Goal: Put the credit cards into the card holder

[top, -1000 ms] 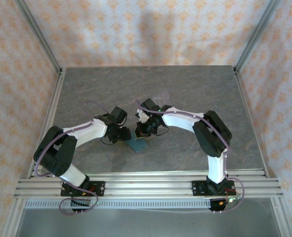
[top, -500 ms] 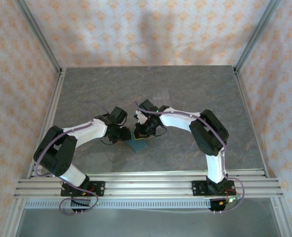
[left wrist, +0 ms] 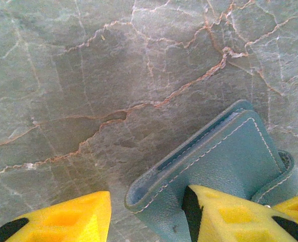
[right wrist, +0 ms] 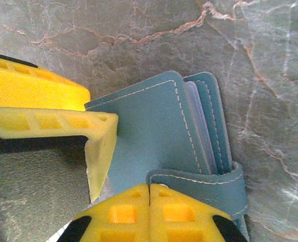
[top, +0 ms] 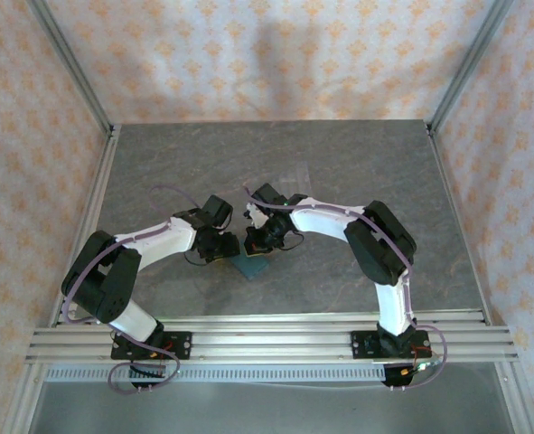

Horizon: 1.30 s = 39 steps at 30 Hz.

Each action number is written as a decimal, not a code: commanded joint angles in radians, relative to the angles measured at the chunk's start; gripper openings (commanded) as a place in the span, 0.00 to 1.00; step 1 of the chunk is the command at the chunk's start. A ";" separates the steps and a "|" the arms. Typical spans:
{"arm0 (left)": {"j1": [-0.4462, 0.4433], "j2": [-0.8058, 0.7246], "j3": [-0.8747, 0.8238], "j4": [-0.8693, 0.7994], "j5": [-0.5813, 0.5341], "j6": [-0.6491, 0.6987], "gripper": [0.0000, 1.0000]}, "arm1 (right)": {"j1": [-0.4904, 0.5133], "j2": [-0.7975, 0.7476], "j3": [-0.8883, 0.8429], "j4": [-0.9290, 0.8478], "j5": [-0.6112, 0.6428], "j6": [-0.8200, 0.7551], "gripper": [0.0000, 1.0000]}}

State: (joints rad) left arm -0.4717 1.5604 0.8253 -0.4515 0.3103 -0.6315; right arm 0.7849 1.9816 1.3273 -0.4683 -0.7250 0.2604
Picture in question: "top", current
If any thin black left gripper cable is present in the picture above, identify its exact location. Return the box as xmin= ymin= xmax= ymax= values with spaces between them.
xmin=183 ymin=250 xmax=209 ymax=268

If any black cable clamp bracket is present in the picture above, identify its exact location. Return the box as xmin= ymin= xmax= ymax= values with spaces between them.
xmin=381 ymin=363 xmax=430 ymax=390
xmin=128 ymin=363 xmax=168 ymax=392

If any slotted grey cable duct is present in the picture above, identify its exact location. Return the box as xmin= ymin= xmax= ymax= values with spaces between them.
xmin=44 ymin=364 xmax=388 ymax=384

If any teal card holder wallet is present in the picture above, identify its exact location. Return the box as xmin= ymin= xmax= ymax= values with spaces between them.
xmin=230 ymin=252 xmax=271 ymax=282

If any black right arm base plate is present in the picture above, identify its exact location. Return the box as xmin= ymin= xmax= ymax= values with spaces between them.
xmin=351 ymin=329 xmax=430 ymax=362

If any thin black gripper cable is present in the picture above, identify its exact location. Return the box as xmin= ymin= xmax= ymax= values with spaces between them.
xmin=277 ymin=230 xmax=304 ymax=252
xmin=183 ymin=250 xmax=209 ymax=268

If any thin black right gripper cable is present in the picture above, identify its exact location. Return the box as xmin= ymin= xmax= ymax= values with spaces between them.
xmin=277 ymin=230 xmax=304 ymax=252

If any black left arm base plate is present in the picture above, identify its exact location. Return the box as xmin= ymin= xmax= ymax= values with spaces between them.
xmin=111 ymin=330 xmax=192 ymax=362

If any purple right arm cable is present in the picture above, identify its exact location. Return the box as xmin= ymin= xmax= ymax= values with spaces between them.
xmin=242 ymin=184 xmax=451 ymax=392

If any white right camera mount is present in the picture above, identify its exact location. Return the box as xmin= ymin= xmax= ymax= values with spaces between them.
xmin=246 ymin=203 xmax=267 ymax=230

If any aluminium cross rail beam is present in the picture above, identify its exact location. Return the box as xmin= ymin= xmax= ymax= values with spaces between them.
xmin=24 ymin=308 xmax=520 ymax=364

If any grey metal lower panel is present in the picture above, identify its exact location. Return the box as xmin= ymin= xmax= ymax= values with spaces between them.
xmin=29 ymin=379 xmax=514 ymax=434

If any aluminium lower frame leg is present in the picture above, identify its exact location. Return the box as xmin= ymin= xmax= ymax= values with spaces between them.
xmin=492 ymin=361 xmax=534 ymax=434
xmin=4 ymin=361 xmax=49 ymax=434

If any aluminium upright frame post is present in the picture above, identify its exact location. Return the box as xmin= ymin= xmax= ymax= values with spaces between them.
xmin=427 ymin=0 xmax=516 ymax=133
xmin=25 ymin=0 xmax=115 ymax=133

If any aluminium table side rail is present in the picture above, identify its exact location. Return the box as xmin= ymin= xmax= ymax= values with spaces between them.
xmin=426 ymin=120 xmax=492 ymax=326
xmin=52 ymin=124 xmax=123 ymax=326

